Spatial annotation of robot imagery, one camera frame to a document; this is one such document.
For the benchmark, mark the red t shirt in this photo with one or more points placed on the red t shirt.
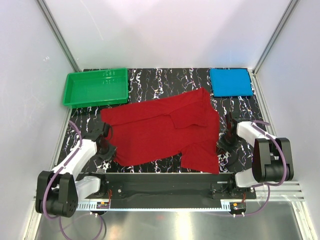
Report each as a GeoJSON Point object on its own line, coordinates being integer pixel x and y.
{"type": "Point", "coordinates": [185, 124]}

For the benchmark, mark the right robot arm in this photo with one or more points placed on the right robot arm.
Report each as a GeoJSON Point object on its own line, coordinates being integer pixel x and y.
{"type": "Point", "coordinates": [272, 161]}

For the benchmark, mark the green plastic tray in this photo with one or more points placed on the green plastic tray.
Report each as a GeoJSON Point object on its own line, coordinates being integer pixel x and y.
{"type": "Point", "coordinates": [96, 88]}

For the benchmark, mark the right aluminium corner post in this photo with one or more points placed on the right aluminium corner post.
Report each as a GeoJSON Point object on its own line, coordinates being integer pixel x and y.
{"type": "Point", "coordinates": [275, 35]}

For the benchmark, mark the left aluminium corner post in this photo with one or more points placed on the left aluminium corner post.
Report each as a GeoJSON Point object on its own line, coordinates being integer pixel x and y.
{"type": "Point", "coordinates": [57, 34]}

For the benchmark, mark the aluminium corner post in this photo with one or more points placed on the aluminium corner post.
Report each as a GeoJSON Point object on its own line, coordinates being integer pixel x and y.
{"type": "Point", "coordinates": [57, 34]}
{"type": "Point", "coordinates": [275, 35]}

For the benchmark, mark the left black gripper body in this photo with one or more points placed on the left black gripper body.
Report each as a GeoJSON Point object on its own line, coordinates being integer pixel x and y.
{"type": "Point", "coordinates": [104, 151]}

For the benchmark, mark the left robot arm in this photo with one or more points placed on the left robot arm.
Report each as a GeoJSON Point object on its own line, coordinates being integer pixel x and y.
{"type": "Point", "coordinates": [59, 190]}

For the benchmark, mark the left small connector board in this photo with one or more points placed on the left small connector board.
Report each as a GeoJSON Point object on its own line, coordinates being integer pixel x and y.
{"type": "Point", "coordinates": [103, 205]}

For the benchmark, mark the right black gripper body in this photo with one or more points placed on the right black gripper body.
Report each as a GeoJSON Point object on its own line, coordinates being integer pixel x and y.
{"type": "Point", "coordinates": [230, 140]}

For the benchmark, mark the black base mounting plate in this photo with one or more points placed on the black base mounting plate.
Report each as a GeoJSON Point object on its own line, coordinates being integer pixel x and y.
{"type": "Point", "coordinates": [164, 205]}

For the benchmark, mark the right small connector board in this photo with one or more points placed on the right small connector board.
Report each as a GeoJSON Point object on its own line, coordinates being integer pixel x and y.
{"type": "Point", "coordinates": [238, 206]}

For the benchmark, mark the small connector board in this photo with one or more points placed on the small connector board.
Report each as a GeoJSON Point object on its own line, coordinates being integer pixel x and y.
{"type": "Point", "coordinates": [238, 206]}
{"type": "Point", "coordinates": [103, 205]}

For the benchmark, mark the folded blue t shirt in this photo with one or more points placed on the folded blue t shirt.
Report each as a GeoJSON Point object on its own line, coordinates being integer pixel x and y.
{"type": "Point", "coordinates": [231, 82]}

